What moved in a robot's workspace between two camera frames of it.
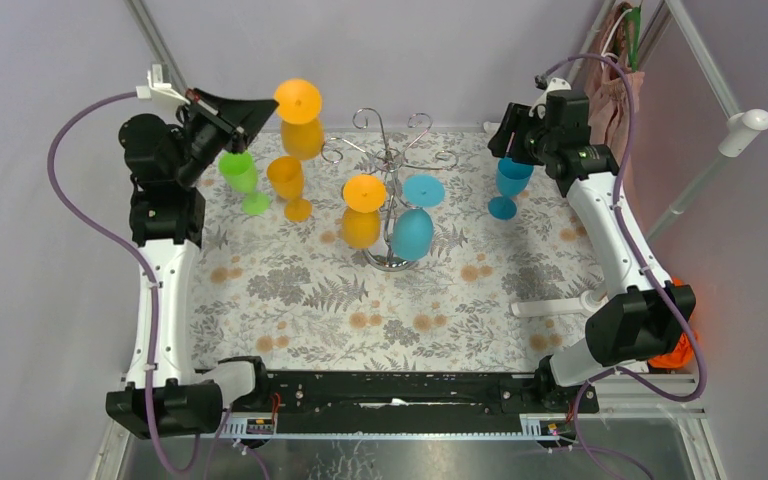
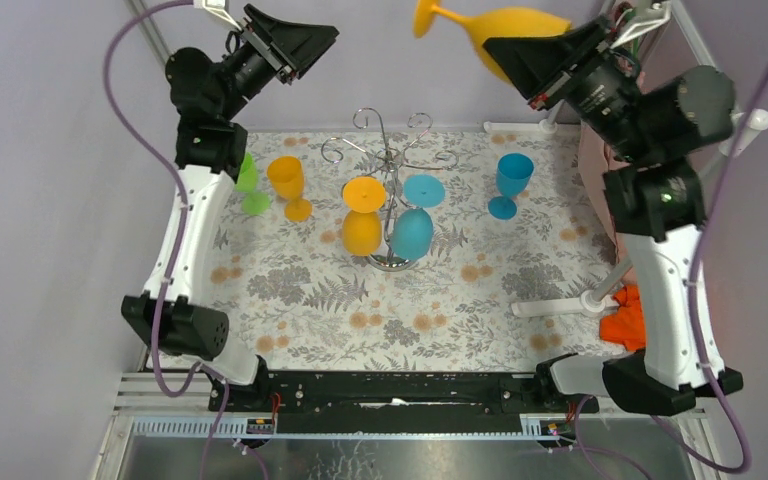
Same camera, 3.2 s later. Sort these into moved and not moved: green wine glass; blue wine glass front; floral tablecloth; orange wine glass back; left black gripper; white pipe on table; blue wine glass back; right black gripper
Moved: right black gripper; left black gripper
Not moved: floral tablecloth; orange wine glass back; blue wine glass back; green wine glass; white pipe on table; blue wine glass front
